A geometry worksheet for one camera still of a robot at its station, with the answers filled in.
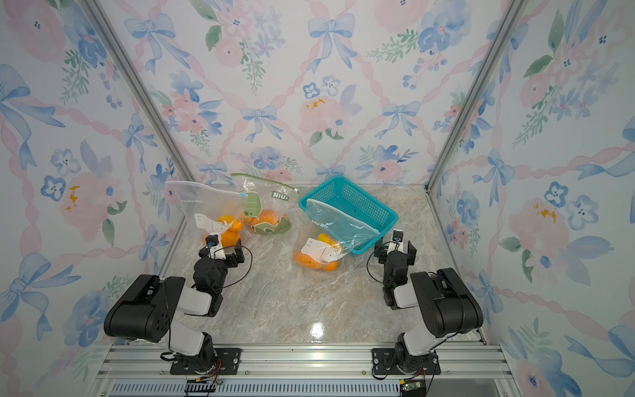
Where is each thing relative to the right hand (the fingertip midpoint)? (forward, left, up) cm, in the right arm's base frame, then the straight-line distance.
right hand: (398, 239), depth 91 cm
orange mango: (+1, +63, -1) cm, 63 cm away
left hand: (-2, +62, +2) cm, 62 cm away
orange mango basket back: (-10, +33, +2) cm, 34 cm away
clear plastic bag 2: (-2, +29, +15) cm, 33 cm away
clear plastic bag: (+21, +81, -9) cm, 84 cm away
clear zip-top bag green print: (+6, +47, +10) cm, 49 cm away
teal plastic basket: (-2, +18, +16) cm, 24 cm away
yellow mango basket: (-1, +28, +2) cm, 28 cm away
